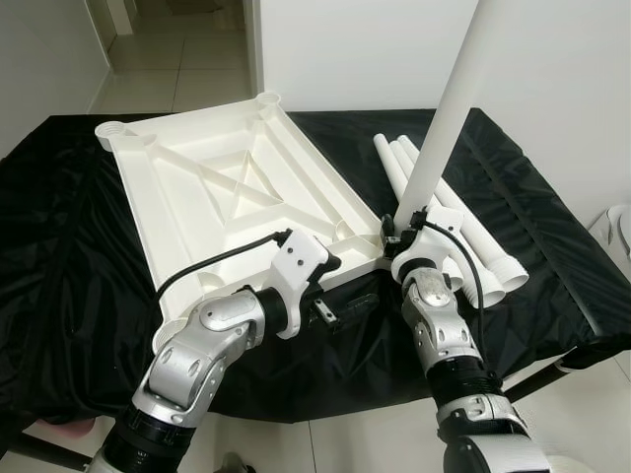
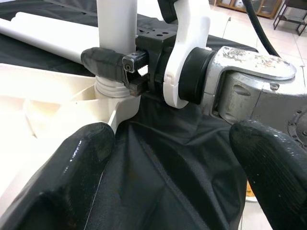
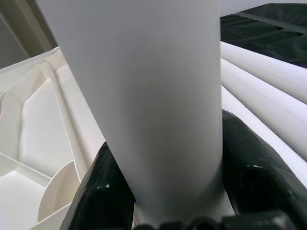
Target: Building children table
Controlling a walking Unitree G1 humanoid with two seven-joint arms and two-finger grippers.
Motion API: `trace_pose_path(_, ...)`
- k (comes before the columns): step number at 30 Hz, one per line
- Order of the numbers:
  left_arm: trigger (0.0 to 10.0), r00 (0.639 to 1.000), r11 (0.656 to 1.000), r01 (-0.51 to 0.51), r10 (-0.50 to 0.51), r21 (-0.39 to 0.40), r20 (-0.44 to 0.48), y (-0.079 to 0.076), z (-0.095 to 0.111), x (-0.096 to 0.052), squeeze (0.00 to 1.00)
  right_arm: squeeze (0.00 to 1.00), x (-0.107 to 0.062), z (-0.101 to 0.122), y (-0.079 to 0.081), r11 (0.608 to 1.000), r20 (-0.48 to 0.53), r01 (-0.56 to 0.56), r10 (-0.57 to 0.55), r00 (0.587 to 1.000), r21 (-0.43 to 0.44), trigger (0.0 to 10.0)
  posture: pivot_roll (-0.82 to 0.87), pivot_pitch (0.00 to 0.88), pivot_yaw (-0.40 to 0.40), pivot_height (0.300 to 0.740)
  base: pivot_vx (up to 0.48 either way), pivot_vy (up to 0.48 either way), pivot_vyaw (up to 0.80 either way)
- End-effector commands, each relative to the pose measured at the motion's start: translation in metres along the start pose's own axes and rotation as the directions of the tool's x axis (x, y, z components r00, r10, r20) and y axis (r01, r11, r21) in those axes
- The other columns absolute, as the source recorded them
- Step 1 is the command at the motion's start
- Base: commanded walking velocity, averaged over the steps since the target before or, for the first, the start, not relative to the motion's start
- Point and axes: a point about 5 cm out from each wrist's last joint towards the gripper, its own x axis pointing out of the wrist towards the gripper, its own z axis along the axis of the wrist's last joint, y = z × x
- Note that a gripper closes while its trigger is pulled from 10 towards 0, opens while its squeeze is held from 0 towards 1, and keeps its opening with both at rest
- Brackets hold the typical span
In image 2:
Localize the white plastic table top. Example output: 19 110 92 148
0 63 141 211

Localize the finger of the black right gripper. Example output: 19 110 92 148
81 47 147 83

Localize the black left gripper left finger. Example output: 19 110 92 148
0 122 115 230

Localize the black table cloth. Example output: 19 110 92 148
0 0 264 230

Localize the wooden glass cabinet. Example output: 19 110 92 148
217 0 283 20

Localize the white plastic table leg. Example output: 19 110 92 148
0 18 96 65
13 11 99 36
94 0 140 98

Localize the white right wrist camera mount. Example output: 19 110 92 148
157 0 212 109

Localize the black metal shelf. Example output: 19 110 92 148
273 0 307 36

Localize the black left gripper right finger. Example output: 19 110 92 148
229 119 307 230

